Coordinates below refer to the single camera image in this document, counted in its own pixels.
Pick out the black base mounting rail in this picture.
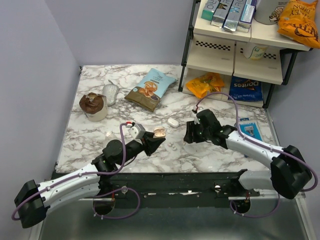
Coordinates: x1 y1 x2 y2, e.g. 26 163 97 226
98 170 259 209

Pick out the black frame cream shelf unit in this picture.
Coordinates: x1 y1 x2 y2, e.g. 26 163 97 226
178 0 310 109

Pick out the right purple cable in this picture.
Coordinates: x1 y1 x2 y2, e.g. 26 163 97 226
194 91 316 218

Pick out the silver toothpaste box left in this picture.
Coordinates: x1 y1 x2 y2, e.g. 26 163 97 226
211 0 233 28

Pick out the white yellow cup on shelf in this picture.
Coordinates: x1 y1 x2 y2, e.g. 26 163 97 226
243 42 269 60

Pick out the white earbud charging case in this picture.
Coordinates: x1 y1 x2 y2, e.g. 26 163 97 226
167 118 180 128

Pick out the silver toothpaste box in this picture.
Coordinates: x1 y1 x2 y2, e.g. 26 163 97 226
223 0 246 32
211 0 233 28

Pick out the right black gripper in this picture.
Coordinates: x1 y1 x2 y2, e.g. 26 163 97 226
183 120 211 143

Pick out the beige earbud charging case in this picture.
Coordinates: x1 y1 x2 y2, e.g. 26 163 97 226
153 127 166 138

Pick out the purple cable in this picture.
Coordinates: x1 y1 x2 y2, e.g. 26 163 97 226
11 122 141 221
194 91 316 218

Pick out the silver toothpaste box middle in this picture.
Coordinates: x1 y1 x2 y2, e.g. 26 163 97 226
223 0 246 32

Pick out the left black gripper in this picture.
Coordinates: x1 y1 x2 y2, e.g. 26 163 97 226
117 131 166 167

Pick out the blue white card packet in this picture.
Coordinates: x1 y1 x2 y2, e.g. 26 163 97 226
239 118 264 142

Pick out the teal toothpaste box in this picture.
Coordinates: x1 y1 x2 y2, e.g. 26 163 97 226
201 0 220 21

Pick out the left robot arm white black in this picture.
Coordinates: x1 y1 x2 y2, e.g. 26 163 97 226
11 131 166 229

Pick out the blue Doritos bag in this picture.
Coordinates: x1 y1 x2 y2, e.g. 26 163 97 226
229 76 263 102

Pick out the brown paper wrapped cup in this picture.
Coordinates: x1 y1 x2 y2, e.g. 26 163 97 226
79 92 108 122

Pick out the blue cassava chips bag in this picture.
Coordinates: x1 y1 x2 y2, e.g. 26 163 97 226
124 68 177 112

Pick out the blue white toothpaste box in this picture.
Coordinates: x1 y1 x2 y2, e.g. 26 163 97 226
236 0 258 33

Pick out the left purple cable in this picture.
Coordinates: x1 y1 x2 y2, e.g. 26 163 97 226
11 122 141 221

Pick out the orange honey dijon chips bag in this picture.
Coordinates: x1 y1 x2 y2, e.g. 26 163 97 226
277 0 320 49

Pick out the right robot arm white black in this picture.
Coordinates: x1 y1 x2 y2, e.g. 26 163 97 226
183 109 312 199

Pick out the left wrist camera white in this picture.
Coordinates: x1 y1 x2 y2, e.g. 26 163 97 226
128 122 146 140

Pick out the white popcorn tub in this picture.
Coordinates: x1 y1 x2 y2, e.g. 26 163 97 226
254 0 289 25

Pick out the orange snack bag lower shelf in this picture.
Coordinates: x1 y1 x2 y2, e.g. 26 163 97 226
186 72 225 99

